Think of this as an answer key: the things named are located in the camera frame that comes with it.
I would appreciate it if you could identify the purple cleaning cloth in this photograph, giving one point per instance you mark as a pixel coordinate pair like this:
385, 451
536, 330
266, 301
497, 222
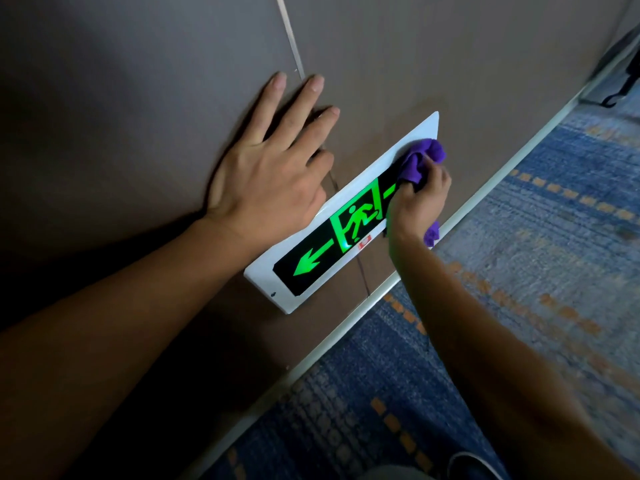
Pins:
417, 159

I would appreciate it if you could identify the person's left middle finger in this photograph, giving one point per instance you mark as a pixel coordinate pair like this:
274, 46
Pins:
317, 132

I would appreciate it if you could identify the white green illuminated exit sign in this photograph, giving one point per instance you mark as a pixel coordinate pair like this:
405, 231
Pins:
280, 274

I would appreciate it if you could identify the person's dark shoe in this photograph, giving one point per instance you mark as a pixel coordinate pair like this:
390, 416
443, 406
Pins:
472, 465

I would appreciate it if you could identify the white baseboard strip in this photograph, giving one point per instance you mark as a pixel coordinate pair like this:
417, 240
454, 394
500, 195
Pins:
350, 319

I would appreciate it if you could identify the person's right forearm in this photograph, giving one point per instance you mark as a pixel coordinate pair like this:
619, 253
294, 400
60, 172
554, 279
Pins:
480, 354

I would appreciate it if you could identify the person's right fingers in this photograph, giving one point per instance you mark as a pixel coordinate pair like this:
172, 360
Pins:
435, 183

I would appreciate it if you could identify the person's right hand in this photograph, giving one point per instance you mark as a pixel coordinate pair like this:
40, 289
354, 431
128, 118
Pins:
415, 209

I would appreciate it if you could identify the person's left little finger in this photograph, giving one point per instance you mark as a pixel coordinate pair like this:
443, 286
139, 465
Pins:
265, 109

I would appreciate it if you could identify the metal wall seam strip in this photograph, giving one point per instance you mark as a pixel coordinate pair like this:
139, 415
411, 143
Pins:
290, 34

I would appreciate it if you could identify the person's left hand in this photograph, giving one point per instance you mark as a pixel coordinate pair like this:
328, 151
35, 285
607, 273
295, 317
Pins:
265, 189

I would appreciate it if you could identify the person's left forearm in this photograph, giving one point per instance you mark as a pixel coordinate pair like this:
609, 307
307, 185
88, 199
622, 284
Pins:
110, 334

